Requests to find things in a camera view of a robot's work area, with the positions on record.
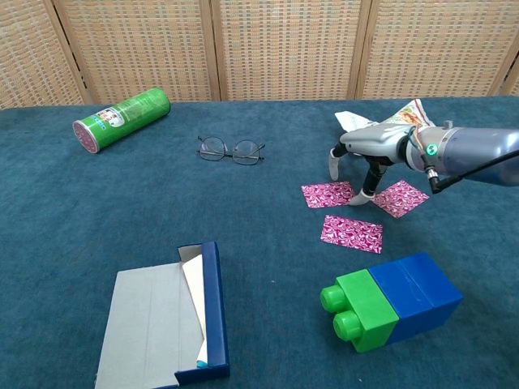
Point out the green toy building block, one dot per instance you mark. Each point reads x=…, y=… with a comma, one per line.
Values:
x=365, y=310

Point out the woven bamboo folding screen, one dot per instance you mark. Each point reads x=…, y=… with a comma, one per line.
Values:
x=284, y=48

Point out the pink-patterned card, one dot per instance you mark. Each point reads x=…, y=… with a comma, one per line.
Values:
x=401, y=198
x=350, y=233
x=324, y=194

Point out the blue felt table cover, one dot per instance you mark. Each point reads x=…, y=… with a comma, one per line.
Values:
x=81, y=210

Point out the small light blue object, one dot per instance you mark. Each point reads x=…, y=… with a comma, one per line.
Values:
x=202, y=364

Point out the blue toy building block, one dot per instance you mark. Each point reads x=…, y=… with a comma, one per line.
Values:
x=431, y=279
x=403, y=297

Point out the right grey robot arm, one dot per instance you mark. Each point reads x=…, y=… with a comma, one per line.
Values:
x=470, y=154

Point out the open blue cardboard box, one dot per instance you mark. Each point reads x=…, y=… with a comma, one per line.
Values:
x=146, y=316

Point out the black thin-rimmed eyeglasses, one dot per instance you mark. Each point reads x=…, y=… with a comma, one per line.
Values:
x=211, y=148

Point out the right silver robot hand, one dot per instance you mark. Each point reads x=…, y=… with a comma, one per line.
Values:
x=377, y=142

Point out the green cylindrical chip can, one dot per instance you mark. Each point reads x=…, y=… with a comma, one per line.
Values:
x=125, y=119

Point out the white snack bag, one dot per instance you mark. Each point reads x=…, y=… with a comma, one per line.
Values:
x=409, y=113

